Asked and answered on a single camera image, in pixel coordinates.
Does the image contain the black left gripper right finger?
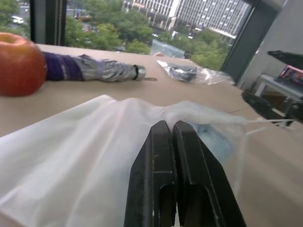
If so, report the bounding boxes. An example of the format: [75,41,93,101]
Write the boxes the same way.
[172,120,247,227]

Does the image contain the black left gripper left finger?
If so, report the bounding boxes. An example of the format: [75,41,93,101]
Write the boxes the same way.
[124,120,178,227]

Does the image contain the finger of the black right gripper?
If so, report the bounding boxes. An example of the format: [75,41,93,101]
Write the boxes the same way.
[267,50,303,70]
[241,91,288,120]

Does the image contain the white drawstring cord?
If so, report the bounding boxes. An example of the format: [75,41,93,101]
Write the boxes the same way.
[234,117,296,192]

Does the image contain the white translucent drawstring bag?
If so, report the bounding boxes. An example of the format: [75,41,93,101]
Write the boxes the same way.
[0,94,249,227]

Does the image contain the clear bag with dark item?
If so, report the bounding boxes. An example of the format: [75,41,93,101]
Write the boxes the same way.
[156,60,235,86]

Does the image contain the laptop with pink screen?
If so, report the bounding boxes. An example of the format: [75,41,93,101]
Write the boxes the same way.
[274,64,303,86]

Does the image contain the white side table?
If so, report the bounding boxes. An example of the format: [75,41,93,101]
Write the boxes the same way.
[254,73,303,117]

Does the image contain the bluish clear plastic sheet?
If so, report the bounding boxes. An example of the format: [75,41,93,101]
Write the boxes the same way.
[151,38,186,59]

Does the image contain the folded silver purple umbrella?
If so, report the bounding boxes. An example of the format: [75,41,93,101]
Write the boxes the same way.
[43,52,157,83]

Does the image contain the red apple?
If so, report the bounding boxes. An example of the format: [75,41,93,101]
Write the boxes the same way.
[0,32,47,97]

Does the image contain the dark window frame post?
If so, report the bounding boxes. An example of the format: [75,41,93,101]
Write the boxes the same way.
[30,0,66,46]
[222,0,280,84]

